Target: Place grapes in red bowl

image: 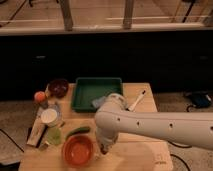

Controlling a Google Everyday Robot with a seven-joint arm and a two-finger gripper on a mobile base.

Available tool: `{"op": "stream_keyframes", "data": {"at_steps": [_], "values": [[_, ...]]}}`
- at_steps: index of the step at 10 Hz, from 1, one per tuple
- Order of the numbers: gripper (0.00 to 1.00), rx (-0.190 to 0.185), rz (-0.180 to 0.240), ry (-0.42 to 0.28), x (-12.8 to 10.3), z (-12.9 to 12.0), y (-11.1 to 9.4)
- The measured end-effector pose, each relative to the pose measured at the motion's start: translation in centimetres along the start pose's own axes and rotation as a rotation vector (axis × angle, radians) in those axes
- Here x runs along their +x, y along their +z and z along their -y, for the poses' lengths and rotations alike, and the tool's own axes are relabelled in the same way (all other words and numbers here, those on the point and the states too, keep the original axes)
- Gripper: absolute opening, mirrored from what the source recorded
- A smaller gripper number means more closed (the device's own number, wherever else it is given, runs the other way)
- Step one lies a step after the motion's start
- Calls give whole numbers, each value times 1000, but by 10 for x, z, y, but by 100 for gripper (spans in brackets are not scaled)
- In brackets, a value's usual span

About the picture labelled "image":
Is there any wooden block box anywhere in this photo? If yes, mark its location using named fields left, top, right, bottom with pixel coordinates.
left=27, top=117, right=45, bottom=147

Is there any white cup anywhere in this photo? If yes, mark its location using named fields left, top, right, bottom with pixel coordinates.
left=40, top=108, right=59, bottom=127

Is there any white marker pen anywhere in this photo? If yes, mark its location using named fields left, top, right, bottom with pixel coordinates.
left=127, top=90, right=146, bottom=111

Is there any dark maroon bowl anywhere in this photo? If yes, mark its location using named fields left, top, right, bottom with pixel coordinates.
left=48, top=79, right=69, bottom=98

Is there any orange ball toy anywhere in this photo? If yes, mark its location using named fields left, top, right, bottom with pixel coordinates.
left=34, top=91, right=46, bottom=103

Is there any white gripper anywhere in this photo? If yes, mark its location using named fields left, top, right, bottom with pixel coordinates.
left=96, top=131, right=117, bottom=154

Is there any red plastic bowl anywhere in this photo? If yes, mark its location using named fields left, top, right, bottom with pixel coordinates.
left=61, top=135, right=94, bottom=168

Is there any green cucumber toy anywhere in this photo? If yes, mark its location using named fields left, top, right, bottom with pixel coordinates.
left=66, top=126, right=90, bottom=140

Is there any green plastic tray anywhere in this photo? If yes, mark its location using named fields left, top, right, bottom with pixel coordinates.
left=71, top=77, right=123, bottom=113

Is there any black floor cable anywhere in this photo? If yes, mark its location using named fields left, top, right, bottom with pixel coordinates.
left=0, top=128, right=26, bottom=154

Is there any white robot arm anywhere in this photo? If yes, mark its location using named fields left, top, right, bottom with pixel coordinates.
left=94, top=93, right=213, bottom=154

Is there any light green cup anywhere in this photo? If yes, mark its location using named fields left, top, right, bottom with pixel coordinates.
left=46, top=127, right=61, bottom=145

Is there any blue bag on floor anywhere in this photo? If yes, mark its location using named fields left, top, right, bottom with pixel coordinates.
left=187, top=92, right=212, bottom=108

